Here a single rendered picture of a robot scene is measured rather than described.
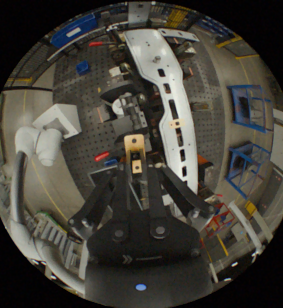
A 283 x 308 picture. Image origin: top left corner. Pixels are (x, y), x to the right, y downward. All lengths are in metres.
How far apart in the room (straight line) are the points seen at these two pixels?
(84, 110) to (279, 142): 8.39
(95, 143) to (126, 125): 0.56
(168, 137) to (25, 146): 0.77
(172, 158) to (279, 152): 7.91
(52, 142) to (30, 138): 0.17
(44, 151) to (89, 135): 0.40
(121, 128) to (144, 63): 0.36
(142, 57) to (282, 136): 7.91
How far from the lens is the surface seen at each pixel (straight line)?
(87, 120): 0.85
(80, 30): 0.85
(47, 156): 0.67
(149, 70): 0.54
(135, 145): 0.22
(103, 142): 0.83
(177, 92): 0.53
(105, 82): 0.39
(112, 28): 0.45
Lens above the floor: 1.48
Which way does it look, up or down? 69 degrees down
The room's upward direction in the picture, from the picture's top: 168 degrees clockwise
